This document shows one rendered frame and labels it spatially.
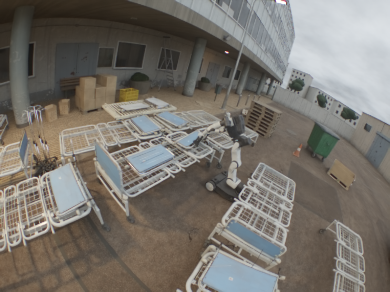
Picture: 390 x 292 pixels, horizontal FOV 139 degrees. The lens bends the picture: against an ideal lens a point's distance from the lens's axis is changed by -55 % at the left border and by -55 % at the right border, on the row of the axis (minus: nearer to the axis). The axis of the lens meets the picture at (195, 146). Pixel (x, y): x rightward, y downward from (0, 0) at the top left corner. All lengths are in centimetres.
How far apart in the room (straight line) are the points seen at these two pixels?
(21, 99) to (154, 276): 498
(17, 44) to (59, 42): 267
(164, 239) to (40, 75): 689
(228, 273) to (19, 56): 570
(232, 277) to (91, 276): 150
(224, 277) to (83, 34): 792
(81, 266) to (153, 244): 96
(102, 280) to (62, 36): 725
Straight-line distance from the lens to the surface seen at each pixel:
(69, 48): 734
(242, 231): 181
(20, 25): 516
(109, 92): 559
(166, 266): 209
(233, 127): 248
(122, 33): 818
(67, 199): 196
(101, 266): 212
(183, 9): 570
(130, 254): 212
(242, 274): 167
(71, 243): 233
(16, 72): 513
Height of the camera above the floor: 200
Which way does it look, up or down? 29 degrees down
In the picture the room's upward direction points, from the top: 16 degrees clockwise
